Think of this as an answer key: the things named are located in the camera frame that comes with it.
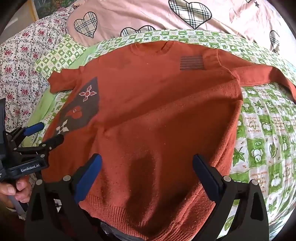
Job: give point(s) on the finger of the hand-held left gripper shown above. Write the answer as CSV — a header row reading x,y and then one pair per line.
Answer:
x,y
54,140
34,128

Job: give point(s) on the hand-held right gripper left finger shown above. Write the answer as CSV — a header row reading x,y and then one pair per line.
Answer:
x,y
90,175

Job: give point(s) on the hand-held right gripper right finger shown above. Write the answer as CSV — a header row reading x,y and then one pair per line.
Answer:
x,y
205,173

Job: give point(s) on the orange knit sweater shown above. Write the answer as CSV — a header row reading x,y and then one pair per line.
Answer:
x,y
150,111

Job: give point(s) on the person's left hand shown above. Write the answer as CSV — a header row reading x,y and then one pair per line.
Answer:
x,y
23,191

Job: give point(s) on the floral bed sheet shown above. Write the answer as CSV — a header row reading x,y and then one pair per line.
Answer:
x,y
20,69

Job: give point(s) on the green checked printed blanket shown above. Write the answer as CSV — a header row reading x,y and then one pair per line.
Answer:
x,y
261,139

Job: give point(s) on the framed picture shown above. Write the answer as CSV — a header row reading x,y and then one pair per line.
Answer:
x,y
34,9

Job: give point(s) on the pink heart print quilt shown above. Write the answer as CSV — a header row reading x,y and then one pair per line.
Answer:
x,y
143,16

